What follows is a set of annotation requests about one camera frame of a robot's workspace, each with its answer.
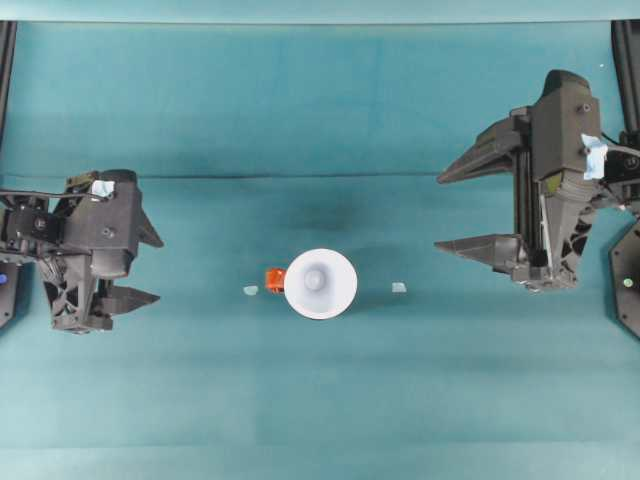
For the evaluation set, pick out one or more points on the white paper cup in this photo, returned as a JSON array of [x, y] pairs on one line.
[[300, 280]]

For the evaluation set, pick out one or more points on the small white paper scrap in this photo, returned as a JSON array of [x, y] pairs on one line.
[[251, 291], [399, 288]]

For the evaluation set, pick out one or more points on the blue-green table cloth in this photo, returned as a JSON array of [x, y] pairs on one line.
[[320, 400]]

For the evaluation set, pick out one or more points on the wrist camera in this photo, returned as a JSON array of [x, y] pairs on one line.
[[110, 225], [565, 125]]

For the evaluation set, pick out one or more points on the black frame rail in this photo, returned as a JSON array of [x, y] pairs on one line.
[[627, 60], [6, 60]]

